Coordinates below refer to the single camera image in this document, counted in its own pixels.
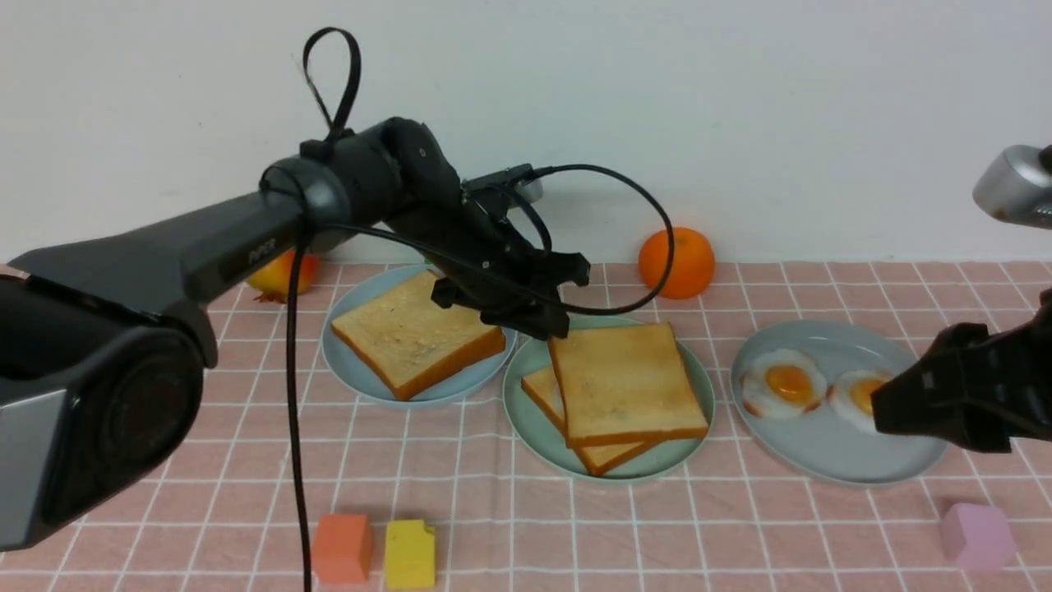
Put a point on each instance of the pink checkered tablecloth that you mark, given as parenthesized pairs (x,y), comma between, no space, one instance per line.
(219,515)

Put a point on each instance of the pink cube block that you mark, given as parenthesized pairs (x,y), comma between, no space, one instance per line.
(977,537)

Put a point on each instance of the left back fried egg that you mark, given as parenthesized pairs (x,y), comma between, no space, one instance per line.
(782,384)

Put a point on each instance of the mint green plate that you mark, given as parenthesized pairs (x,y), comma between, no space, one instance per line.
(543,440)

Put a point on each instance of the orange fruit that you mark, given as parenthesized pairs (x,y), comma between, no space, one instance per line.
(693,263)

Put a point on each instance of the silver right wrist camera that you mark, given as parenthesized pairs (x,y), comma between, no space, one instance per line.
(1016,187)

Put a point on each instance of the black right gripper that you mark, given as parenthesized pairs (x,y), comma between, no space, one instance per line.
(975,389)

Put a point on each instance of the grey egg plate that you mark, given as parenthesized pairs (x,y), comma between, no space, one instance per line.
(822,443)

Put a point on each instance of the fried egg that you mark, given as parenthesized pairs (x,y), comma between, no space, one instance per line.
(782,384)
(850,396)

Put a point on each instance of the grey-blue bread plate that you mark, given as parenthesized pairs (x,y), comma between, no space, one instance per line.
(362,374)

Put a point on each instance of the toast slice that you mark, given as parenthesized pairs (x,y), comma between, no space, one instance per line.
(415,337)
(542,389)
(624,384)

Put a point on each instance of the yellow cube block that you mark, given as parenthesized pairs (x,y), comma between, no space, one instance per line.
(410,555)

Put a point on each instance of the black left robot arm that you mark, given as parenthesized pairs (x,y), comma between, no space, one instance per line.
(105,342)

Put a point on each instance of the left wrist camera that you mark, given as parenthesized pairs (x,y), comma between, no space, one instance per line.
(491,189)

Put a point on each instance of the orange cube block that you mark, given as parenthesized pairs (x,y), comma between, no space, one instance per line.
(342,550)

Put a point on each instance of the right fried egg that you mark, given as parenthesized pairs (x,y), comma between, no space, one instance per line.
(850,396)

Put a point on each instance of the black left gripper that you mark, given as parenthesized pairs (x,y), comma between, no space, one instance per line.
(491,267)

